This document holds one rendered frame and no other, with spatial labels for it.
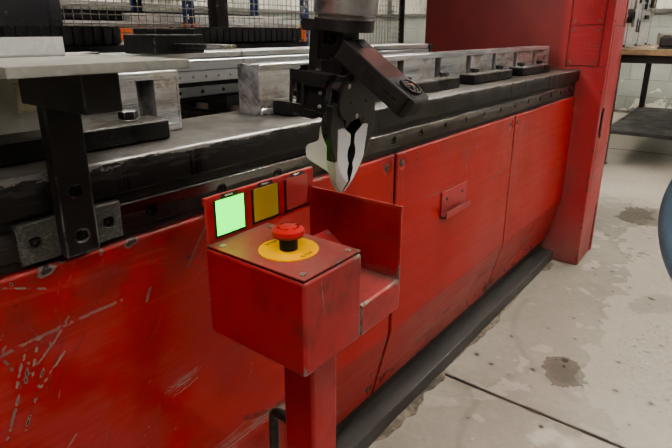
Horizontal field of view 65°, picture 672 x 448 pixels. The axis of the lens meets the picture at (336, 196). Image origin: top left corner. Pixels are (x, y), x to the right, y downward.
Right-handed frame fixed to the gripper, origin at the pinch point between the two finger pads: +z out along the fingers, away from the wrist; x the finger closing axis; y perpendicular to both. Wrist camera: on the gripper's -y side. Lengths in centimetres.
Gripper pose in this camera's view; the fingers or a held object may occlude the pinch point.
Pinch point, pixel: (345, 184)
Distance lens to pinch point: 67.5
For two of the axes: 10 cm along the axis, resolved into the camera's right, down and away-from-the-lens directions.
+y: -7.8, -2.7, 5.6
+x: -6.2, 2.4, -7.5
